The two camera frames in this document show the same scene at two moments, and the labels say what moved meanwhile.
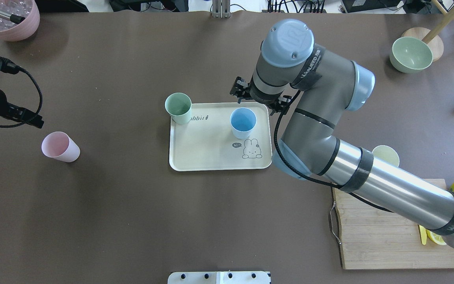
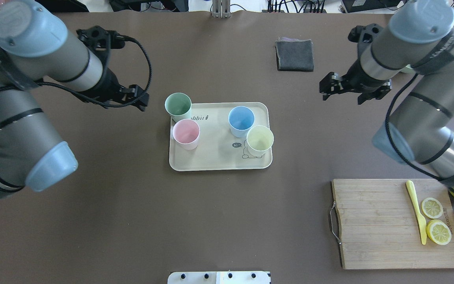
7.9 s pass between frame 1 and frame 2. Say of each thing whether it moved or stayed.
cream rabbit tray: stayed
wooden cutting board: stayed
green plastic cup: stayed
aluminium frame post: stayed
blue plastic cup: stayed
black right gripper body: moved
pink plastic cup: moved
